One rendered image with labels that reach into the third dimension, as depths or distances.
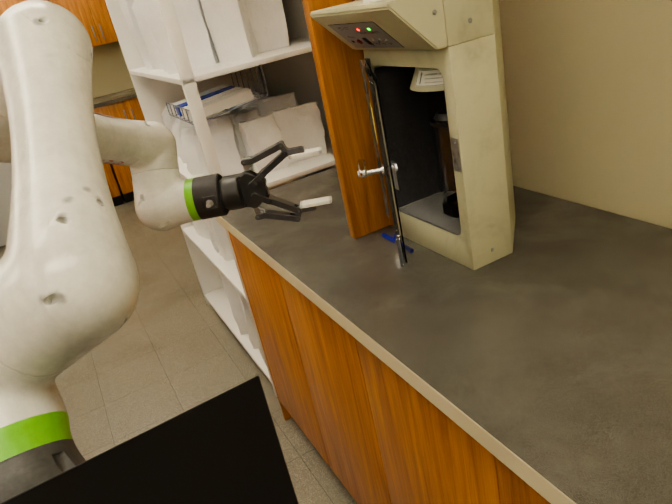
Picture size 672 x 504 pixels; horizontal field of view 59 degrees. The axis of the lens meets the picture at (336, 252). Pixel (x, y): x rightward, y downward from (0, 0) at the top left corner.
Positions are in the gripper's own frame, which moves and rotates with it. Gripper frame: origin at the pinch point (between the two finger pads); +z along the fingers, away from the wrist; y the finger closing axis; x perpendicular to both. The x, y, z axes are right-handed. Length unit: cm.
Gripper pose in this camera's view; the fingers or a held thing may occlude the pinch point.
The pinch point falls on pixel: (317, 176)
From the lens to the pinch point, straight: 127.2
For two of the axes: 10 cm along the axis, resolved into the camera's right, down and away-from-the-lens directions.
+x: -0.1, -4.2, 9.1
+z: 9.8, -1.7, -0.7
